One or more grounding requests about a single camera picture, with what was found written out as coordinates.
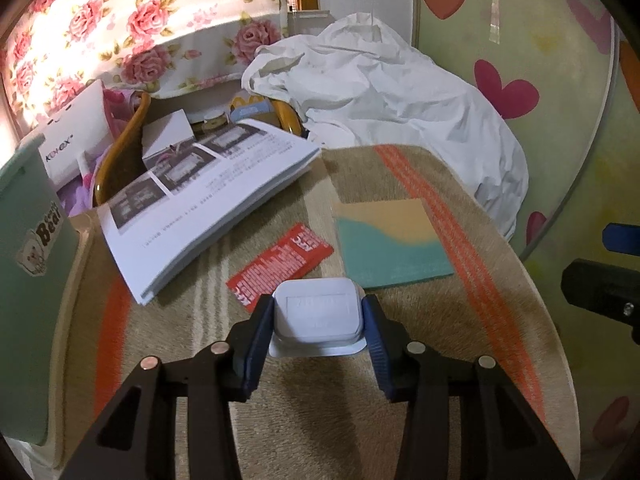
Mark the white Kotex package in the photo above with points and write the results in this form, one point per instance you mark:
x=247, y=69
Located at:
x=75, y=130

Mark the white cardboard box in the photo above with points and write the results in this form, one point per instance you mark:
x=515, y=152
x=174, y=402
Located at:
x=167, y=132

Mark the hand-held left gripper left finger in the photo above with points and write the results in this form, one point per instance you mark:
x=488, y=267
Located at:
x=255, y=342

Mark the white crumpled cloth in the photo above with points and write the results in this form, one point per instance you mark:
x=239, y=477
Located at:
x=390, y=100

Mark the pink cloth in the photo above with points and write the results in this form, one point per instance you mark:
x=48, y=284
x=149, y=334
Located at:
x=120, y=110

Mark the blue and yellow package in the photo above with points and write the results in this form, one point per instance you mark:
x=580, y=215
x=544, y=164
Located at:
x=250, y=105

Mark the striped tan towel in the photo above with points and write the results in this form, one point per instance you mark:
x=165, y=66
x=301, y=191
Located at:
x=310, y=435

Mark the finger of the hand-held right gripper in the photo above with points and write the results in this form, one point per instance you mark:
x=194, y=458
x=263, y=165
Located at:
x=622, y=236
x=600, y=282

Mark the white square plastic container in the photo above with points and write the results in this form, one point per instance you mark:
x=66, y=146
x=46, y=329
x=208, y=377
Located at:
x=317, y=310

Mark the white paper booklet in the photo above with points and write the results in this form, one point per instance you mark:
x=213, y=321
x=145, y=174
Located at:
x=200, y=200

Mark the brown glass jar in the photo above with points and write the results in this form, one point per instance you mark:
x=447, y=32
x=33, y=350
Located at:
x=215, y=121

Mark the red packet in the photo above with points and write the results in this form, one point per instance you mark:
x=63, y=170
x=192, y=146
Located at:
x=280, y=260

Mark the purple floral cloth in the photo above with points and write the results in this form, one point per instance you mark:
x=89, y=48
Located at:
x=75, y=200

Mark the teal plastic bin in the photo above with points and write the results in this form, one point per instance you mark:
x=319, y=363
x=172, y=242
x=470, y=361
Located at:
x=30, y=310

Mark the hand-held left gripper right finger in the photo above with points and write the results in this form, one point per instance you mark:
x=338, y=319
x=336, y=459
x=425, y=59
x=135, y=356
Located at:
x=377, y=342

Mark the teal and tan card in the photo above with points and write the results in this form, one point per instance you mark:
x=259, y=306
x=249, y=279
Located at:
x=390, y=250

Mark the grey box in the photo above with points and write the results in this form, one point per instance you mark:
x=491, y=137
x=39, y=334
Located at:
x=307, y=22

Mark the floral rose curtain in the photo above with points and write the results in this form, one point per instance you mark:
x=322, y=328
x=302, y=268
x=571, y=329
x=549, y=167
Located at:
x=125, y=25

